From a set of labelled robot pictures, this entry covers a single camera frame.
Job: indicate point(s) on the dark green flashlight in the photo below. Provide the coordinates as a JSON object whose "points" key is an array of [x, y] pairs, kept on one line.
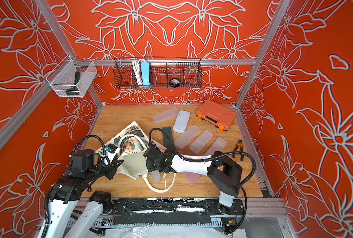
{"points": [[73, 90]]}

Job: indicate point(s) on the black wire wall basket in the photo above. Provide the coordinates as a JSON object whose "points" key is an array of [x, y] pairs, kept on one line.
{"points": [[127, 72]]}

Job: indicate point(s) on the orange handled pliers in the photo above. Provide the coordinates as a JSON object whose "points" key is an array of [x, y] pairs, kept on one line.
{"points": [[239, 147]]}

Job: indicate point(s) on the light blue power bank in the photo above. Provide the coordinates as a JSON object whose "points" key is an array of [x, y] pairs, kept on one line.
{"points": [[145, 70]]}

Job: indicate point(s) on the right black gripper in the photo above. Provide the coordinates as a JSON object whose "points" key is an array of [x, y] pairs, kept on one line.
{"points": [[149, 161]]}

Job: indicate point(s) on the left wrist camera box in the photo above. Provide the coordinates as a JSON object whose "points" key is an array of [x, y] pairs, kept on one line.
{"points": [[95, 161]]}

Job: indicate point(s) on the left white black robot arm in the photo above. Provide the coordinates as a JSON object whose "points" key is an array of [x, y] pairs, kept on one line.
{"points": [[61, 218]]}

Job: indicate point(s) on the green edged case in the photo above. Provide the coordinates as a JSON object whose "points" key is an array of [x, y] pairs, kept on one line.
{"points": [[168, 139]]}

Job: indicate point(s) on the white printed canvas tote bag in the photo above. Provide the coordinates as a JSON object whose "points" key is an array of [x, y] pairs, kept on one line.
{"points": [[133, 142]]}

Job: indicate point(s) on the pink translucent pencil case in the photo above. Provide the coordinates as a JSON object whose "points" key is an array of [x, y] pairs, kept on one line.
{"points": [[192, 178]]}

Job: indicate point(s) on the orange plastic tool case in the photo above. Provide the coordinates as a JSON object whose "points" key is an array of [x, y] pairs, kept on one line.
{"points": [[216, 114]]}

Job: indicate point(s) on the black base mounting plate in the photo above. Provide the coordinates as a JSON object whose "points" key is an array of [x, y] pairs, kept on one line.
{"points": [[190, 212]]}

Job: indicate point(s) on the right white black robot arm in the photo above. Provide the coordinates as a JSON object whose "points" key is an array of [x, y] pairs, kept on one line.
{"points": [[223, 171]]}

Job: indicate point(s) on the translucent frosted pencil case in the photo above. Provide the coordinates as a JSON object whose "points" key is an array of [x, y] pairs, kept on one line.
{"points": [[183, 140]]}

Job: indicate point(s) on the clear plastic wall bin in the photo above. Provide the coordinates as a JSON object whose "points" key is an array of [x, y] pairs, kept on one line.
{"points": [[62, 77]]}

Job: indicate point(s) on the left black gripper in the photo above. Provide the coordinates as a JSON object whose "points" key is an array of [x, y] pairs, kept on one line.
{"points": [[113, 167]]}

